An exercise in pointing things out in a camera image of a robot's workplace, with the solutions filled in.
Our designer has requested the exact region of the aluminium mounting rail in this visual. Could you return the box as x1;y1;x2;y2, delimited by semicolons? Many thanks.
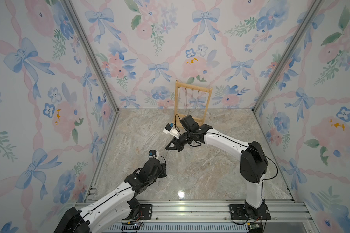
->
65;199;317;233

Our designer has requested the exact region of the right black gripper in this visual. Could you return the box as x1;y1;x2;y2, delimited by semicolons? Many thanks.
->
165;130;193;150

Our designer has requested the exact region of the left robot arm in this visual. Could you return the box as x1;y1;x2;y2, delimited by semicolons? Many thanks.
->
54;156;167;233

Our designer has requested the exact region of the right aluminium corner post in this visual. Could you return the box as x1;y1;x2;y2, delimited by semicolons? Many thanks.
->
252;0;324;114

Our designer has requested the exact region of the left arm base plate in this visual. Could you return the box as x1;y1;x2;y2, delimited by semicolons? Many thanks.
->
126;204;153;220

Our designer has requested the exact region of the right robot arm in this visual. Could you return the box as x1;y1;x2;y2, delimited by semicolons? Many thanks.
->
163;115;279;220

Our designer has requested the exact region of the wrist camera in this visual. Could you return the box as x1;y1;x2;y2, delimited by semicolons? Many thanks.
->
148;150;158;159
163;123;180;139

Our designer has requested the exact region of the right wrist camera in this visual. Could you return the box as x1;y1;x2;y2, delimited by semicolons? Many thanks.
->
163;123;180;139

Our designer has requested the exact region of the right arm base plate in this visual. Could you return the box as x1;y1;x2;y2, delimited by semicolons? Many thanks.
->
228;203;271;220

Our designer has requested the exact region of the left aluminium corner post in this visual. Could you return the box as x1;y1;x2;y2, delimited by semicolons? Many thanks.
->
61;0;119;114

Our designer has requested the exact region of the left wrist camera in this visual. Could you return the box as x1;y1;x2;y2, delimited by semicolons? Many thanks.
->
148;150;158;159

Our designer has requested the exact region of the aluminium corner post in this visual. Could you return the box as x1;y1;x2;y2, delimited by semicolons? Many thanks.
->
61;0;119;114
252;0;324;114

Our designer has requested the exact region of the wooden jewelry display stand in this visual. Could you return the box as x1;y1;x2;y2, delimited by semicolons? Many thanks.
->
174;80;213;127

